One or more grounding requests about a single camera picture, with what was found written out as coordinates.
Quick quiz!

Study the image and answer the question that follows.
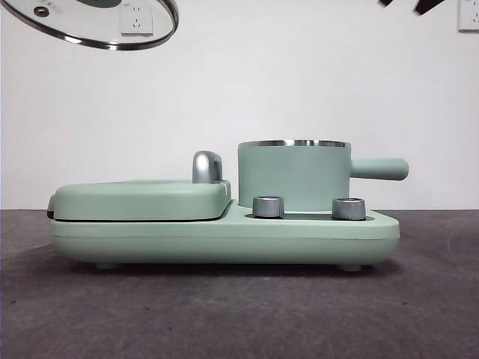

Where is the glass pot lid green knob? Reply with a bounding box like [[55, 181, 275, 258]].
[[3, 0, 180, 52]]

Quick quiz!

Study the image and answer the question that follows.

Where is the silver control knob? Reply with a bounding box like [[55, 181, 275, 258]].
[[332, 197, 367, 221], [252, 195, 286, 218]]

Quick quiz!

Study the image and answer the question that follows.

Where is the mint green breakfast machine base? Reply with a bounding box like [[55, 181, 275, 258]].
[[49, 197, 401, 271]]

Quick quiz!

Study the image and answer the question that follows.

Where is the white wall socket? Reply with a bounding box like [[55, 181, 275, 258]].
[[458, 0, 479, 33], [119, 3, 153, 37]]

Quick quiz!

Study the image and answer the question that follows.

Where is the mint green handled pot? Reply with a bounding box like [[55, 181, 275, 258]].
[[237, 138, 409, 210]]

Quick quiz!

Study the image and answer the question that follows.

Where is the green griddle lid chrome handle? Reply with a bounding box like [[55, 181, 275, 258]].
[[47, 150, 233, 221]]

